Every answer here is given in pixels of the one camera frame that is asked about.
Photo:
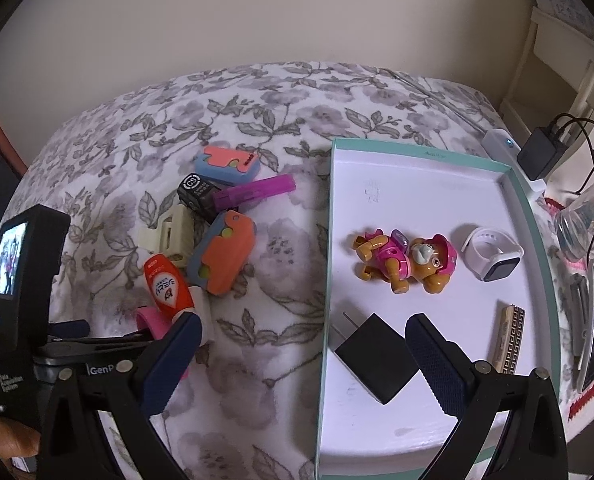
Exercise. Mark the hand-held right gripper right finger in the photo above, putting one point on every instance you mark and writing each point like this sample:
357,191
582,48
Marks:
437,370

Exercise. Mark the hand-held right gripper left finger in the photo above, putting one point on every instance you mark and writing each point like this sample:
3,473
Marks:
172,360

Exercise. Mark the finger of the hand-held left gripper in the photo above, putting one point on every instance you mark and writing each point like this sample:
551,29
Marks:
74,328
107,346

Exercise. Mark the pink kids watch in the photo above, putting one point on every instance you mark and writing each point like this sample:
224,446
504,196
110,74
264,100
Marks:
152,320

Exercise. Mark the black charger plug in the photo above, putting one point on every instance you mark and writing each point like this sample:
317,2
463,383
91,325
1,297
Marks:
377,360

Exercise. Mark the orange toothpaste tube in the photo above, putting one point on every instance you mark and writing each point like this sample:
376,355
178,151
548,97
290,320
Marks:
169,290

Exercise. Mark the gold patterned harmonica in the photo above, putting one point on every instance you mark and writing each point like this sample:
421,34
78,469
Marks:
509,335

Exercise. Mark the pink brown puppy toy figure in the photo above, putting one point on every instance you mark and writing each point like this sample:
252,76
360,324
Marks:
402,260

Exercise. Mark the large orange blue toy case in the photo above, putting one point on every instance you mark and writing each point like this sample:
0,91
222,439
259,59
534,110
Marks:
227,255

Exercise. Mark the cream hair claw clip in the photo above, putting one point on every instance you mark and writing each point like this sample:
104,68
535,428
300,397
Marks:
174,235

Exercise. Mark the white smartwatch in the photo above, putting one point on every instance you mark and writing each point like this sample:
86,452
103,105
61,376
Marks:
502,262

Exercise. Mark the black toy car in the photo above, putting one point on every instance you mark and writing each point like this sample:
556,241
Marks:
197,192

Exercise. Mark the teal white cardboard tray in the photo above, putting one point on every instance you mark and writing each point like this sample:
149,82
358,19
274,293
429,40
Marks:
427,200

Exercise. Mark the purple plastic stick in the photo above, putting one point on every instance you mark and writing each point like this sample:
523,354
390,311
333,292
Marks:
257,190

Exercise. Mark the small orange blue puzzle toy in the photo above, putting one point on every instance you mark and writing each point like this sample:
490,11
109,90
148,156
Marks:
227,165

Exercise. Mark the red white crochet mat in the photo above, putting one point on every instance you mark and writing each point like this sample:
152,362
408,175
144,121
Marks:
584,402

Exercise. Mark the grey phone stand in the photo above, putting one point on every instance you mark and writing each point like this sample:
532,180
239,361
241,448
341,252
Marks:
579,310

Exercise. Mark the grey floral blanket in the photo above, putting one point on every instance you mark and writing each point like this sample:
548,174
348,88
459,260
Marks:
127,135

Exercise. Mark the clear glass jar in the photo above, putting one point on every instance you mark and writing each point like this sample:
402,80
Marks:
577,230

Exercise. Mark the white power strip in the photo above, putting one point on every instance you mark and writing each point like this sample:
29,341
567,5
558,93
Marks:
499,140

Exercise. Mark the black power adapter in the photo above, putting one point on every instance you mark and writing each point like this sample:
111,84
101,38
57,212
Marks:
542,152

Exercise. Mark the white wooden shelf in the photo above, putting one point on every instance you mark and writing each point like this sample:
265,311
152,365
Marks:
542,35

